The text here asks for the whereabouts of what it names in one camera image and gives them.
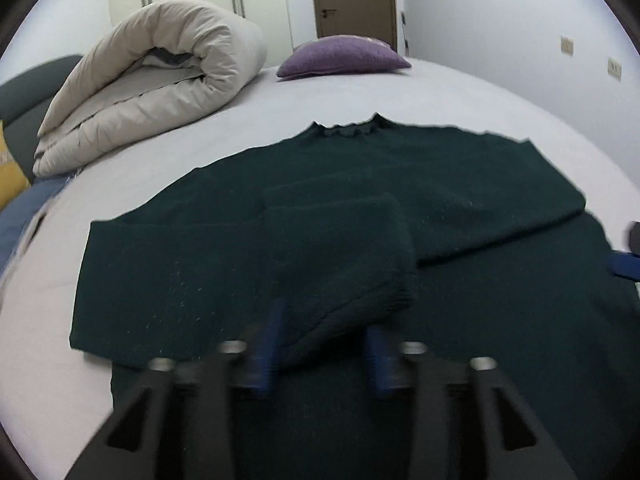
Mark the grey upholstered headboard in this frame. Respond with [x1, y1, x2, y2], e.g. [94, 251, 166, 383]
[0, 55, 86, 186]

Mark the rolled beige duvet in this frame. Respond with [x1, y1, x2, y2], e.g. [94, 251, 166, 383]
[32, 0, 268, 178]

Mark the purple pillow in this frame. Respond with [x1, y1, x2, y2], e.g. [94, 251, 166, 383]
[276, 35, 412, 81]

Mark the dark green knit sweater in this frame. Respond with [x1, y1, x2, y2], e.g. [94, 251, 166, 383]
[69, 112, 640, 480]

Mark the blue pillow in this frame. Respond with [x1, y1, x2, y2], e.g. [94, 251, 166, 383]
[0, 177, 68, 271]

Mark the brown door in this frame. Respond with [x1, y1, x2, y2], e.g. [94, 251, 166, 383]
[309, 0, 398, 51]

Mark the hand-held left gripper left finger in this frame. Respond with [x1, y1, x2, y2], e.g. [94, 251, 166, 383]
[65, 299, 287, 480]

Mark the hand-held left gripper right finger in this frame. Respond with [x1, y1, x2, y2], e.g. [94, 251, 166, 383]
[364, 325, 581, 480]

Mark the yellow patterned pillow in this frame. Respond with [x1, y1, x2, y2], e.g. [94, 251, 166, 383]
[0, 120, 32, 211]

